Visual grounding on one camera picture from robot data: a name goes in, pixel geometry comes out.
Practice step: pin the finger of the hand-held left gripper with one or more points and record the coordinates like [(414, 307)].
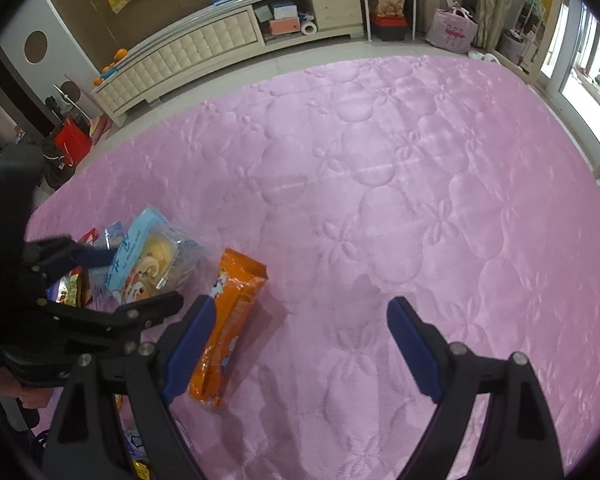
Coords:
[(92, 256), (130, 316)]

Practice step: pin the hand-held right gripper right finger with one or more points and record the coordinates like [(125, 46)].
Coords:
[(415, 350)]

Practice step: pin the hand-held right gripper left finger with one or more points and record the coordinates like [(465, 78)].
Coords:
[(190, 350)]

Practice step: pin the clear blue cake packet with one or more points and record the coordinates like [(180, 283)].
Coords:
[(114, 235)]

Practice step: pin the red and silver snack packet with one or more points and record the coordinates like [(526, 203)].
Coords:
[(72, 287)]

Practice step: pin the orange snack packet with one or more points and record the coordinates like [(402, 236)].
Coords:
[(230, 320)]

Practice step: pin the light blue cake bag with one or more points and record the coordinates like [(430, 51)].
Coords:
[(150, 260)]

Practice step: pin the person's left hand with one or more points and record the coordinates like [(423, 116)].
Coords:
[(27, 399)]

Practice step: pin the dark bag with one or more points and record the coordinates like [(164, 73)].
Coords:
[(55, 165)]

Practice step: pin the red bag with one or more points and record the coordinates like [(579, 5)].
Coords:
[(72, 142)]

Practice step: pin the yellow snack packet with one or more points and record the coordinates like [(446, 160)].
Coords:
[(141, 467)]

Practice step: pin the pink quilted blanket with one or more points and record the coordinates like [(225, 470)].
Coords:
[(380, 210)]

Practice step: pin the cream tv cabinet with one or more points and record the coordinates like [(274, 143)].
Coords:
[(205, 45)]

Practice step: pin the orange box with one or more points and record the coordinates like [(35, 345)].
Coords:
[(284, 25)]

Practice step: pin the white slippers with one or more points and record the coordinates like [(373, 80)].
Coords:
[(482, 56)]

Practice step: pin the blue and white box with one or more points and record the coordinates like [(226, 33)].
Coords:
[(285, 9)]

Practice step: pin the white paper roll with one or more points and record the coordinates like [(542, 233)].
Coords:
[(308, 27)]

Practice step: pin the pink tote bag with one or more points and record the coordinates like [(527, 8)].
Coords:
[(452, 30)]

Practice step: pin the white metal rack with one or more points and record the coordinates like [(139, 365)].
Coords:
[(387, 10)]

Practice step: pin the large snack bag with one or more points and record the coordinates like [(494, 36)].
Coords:
[(392, 2)]

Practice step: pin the patterned curtain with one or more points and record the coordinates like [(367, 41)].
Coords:
[(495, 0)]

